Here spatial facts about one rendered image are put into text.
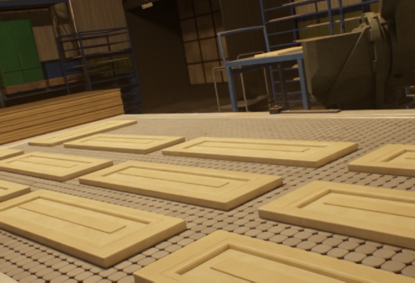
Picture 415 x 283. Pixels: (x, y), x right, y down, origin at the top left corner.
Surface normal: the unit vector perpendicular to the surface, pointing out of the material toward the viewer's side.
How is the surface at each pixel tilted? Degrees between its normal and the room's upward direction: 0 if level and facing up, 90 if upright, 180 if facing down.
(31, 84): 90
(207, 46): 90
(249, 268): 0
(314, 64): 90
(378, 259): 0
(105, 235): 11
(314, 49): 90
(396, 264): 0
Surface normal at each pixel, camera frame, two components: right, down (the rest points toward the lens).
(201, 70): -0.74, 0.22
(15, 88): 0.66, 0.00
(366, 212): -0.31, -0.91
